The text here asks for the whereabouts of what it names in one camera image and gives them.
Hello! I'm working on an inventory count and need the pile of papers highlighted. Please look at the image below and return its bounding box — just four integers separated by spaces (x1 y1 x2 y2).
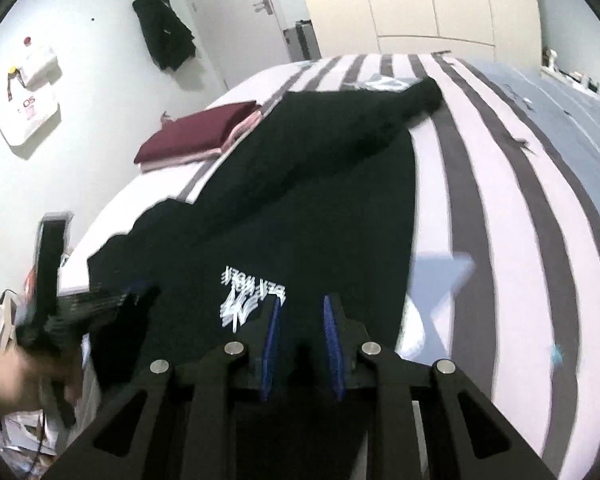
2 407 63 461

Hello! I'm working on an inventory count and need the cluster of small devices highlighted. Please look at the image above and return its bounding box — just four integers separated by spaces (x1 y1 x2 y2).
567 70 600 92

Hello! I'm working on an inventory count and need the white plastic bag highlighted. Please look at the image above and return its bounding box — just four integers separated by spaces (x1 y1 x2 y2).
17 42 61 88

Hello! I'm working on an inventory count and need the bed with striped star sheet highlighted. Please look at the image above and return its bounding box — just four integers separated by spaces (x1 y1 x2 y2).
55 52 600 480

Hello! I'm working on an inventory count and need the white panel door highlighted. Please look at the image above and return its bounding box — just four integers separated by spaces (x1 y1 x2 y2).
175 0 311 91

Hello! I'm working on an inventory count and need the person's left hand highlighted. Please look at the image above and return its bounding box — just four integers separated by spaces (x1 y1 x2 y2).
0 345 83 426

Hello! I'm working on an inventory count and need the maroon folded garment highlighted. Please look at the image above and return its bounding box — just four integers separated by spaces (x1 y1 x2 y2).
133 101 258 166

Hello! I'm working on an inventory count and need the white nightstand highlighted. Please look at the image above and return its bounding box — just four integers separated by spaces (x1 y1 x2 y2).
537 62 600 93

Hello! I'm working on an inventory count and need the black printed t-shirt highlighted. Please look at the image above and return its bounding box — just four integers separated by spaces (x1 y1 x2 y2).
86 76 443 411

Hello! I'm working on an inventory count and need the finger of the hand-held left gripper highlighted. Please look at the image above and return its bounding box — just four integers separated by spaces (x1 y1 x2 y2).
80 284 162 328

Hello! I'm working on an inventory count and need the cream four-door wardrobe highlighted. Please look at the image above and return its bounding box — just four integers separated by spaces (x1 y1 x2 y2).
290 0 543 58

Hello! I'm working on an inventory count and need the white tote bag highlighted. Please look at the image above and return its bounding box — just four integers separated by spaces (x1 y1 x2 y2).
0 70 62 148

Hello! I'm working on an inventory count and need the black hanging jacket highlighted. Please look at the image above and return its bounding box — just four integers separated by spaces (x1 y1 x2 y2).
131 0 197 73

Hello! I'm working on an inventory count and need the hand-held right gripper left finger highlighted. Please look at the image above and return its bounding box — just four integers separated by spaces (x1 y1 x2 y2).
55 299 282 480

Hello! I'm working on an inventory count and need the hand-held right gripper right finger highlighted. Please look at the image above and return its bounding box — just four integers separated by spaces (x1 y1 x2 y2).
321 293 556 480

